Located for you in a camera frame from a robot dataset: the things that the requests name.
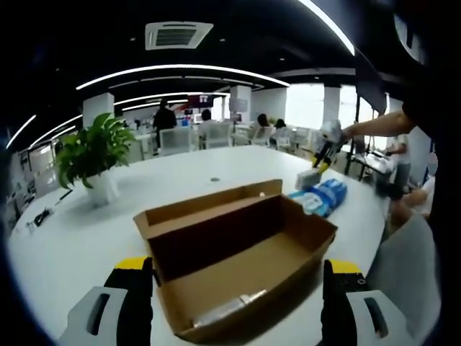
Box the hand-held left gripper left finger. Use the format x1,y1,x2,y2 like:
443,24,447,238
57,256,156,346

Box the black light stand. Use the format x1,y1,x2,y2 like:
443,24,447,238
344,53,388,177

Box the long curved ceiling light strip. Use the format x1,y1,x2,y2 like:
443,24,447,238
75,63,291,91

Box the blue floral soft pack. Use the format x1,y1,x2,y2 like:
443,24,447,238
311,179,349,219

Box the black coiled cable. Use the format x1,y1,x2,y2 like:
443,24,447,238
27,189,75,231

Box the person's black shirt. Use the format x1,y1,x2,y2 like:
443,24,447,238
392,0,461,253

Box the ceiling air conditioner vent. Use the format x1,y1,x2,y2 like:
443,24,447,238
144,21,214,51

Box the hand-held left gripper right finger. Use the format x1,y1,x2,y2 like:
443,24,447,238
320,258,415,346

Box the green potted plant white pot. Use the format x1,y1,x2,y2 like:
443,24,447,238
53,112,137,208

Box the brown cardboard shoe box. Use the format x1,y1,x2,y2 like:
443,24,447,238
133,179,339,344

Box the group of white office chairs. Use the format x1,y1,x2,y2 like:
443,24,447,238
158,122,318,152

